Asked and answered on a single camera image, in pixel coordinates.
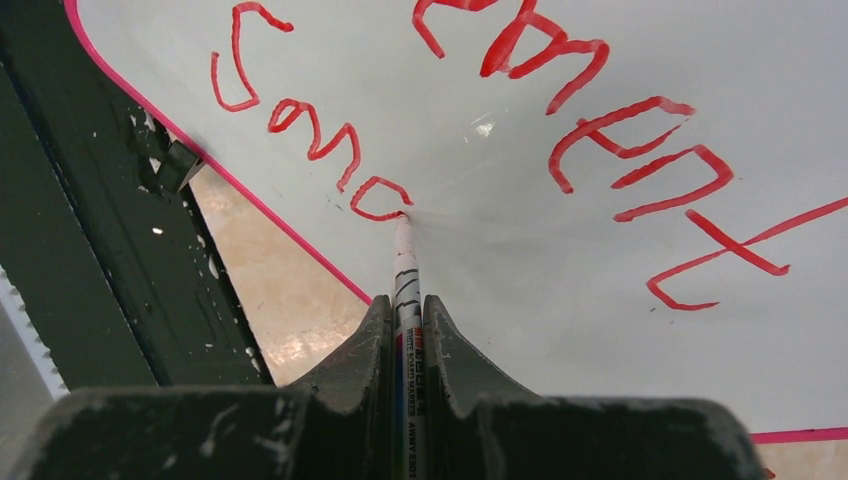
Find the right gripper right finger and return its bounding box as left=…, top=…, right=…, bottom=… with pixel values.
left=423, top=295, right=766, bottom=479

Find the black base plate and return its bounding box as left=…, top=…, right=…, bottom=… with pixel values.
left=1, top=1, right=272, bottom=390

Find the white cable duct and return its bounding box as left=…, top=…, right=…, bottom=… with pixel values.
left=1, top=268, right=70, bottom=400

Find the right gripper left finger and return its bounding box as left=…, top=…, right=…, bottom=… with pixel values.
left=10, top=295, right=393, bottom=479

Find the pink framed whiteboard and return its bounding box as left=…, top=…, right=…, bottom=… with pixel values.
left=65, top=1, right=847, bottom=442

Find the red whiteboard marker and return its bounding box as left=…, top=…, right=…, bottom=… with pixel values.
left=392, top=214, right=428, bottom=479

